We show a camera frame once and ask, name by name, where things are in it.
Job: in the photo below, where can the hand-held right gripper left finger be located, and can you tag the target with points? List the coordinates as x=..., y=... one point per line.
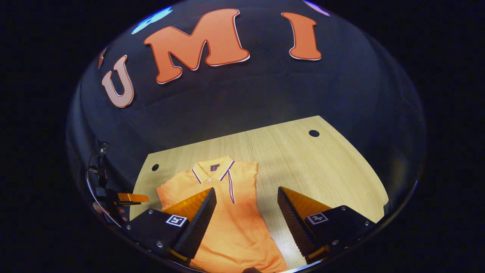
x=199, y=223

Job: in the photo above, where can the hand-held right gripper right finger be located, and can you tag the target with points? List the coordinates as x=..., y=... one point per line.
x=293, y=223

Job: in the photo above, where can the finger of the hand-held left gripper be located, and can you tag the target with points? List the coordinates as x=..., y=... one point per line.
x=132, y=197

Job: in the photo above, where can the orange polo T-shirt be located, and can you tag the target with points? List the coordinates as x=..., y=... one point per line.
x=238, y=227

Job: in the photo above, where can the black backdrop cloth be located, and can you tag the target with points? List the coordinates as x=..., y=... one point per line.
x=265, y=87

